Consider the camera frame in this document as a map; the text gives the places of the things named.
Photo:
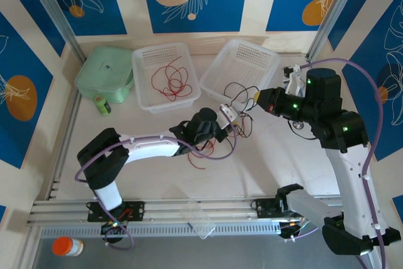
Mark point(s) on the aluminium frame rail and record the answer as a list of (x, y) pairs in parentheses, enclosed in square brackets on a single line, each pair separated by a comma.
[(220, 209)]

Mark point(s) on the small black controller board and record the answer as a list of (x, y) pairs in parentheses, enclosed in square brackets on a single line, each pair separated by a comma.
[(292, 229), (113, 227)]

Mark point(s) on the small green bottle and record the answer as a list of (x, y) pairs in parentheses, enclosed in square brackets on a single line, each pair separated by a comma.
[(102, 105)]

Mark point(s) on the aluminium frame post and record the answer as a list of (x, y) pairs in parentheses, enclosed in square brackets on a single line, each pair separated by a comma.
[(337, 7), (53, 7)]

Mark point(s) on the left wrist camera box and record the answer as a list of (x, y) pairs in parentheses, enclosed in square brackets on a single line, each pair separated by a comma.
[(228, 113)]

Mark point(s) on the white perforated plastic basket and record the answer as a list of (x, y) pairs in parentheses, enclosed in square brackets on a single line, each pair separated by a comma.
[(245, 61), (148, 70)]

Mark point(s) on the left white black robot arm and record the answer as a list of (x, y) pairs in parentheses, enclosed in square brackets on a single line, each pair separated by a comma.
[(148, 147)]

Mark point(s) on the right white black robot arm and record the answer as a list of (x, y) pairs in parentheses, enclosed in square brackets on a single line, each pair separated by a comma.
[(349, 180)]

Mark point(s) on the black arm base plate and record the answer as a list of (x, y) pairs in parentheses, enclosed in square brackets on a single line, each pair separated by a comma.
[(266, 209), (135, 210)]

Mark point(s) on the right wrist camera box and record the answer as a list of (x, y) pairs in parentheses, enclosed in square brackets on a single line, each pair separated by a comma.
[(296, 81)]

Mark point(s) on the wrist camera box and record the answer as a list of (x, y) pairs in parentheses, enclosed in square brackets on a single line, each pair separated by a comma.
[(228, 113), (296, 81)]

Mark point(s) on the orange-lidded jar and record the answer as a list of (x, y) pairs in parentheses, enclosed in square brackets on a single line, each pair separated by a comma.
[(64, 246)]

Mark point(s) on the clear plastic organiser box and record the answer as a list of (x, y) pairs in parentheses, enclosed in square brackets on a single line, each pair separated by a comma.
[(198, 220)]

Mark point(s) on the green lidded plastic box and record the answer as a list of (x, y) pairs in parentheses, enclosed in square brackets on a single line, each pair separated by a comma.
[(102, 70)]

